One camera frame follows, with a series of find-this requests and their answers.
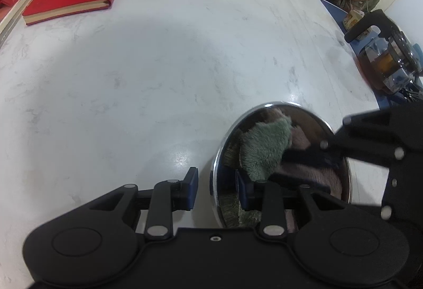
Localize stainless steel bowl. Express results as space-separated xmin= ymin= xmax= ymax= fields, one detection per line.
xmin=209 ymin=101 xmax=352 ymax=229

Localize pink and green fluffy cloth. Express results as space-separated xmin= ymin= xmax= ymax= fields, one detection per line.
xmin=238 ymin=109 xmax=345 ymax=230

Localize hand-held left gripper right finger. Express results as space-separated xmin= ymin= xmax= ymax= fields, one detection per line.
xmin=235 ymin=170 xmax=346 ymax=240

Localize salmon pink notebook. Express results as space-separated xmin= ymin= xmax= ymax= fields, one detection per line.
xmin=0 ymin=0 xmax=63 ymax=48

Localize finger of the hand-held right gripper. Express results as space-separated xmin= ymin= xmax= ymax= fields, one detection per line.
xmin=268 ymin=173 xmax=332 ymax=194
xmin=282 ymin=109 xmax=406 ymax=172

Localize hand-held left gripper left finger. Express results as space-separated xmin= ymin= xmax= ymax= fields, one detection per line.
xmin=89 ymin=167 xmax=199 ymax=241

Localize glass teapot with black handle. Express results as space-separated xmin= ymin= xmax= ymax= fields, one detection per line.
xmin=344 ymin=9 xmax=423 ymax=95

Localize small cardboard box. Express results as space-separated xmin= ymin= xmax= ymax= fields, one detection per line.
xmin=342 ymin=10 xmax=367 ymax=31

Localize blue table mat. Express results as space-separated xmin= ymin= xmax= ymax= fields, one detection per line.
xmin=320 ymin=0 xmax=423 ymax=111

